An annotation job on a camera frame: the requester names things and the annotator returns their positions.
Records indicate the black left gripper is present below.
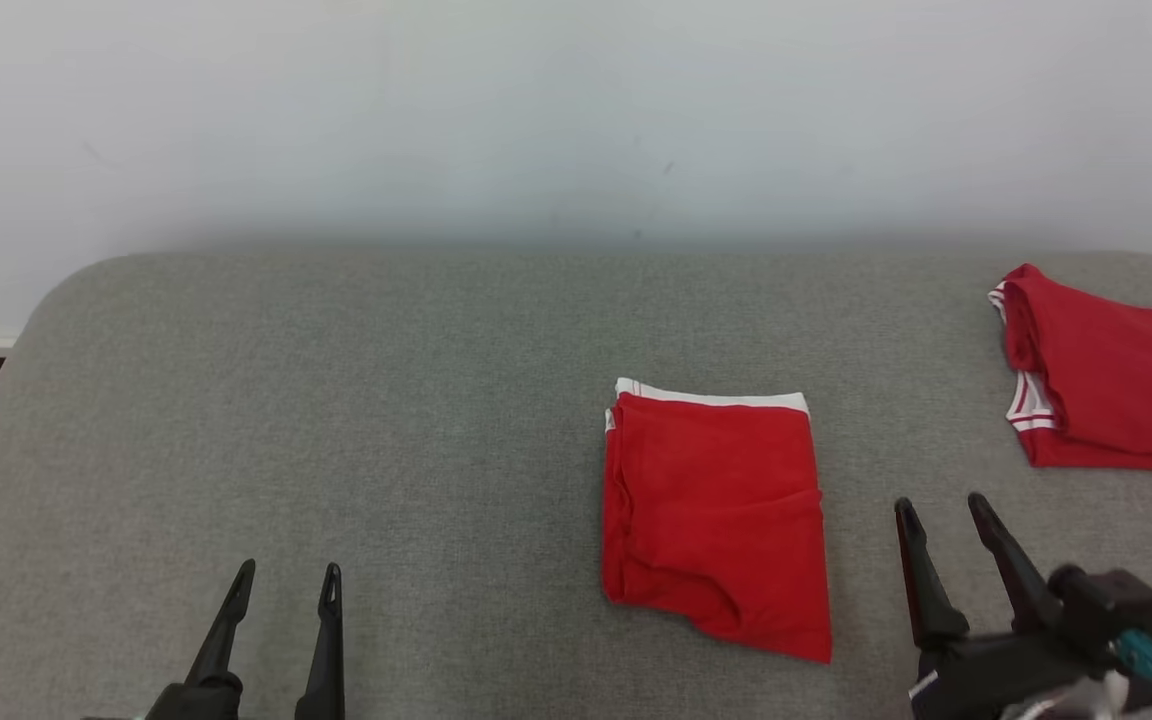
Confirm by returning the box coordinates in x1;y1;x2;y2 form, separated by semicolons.
139;559;346;720

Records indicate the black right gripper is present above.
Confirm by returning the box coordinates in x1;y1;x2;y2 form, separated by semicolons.
893;491;1152;720

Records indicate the red basketball jersey number 23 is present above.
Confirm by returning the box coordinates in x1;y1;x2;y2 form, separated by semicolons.
988;263;1152;477

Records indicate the red shorts white trim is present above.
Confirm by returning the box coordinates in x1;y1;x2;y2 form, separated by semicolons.
601;377;834;665

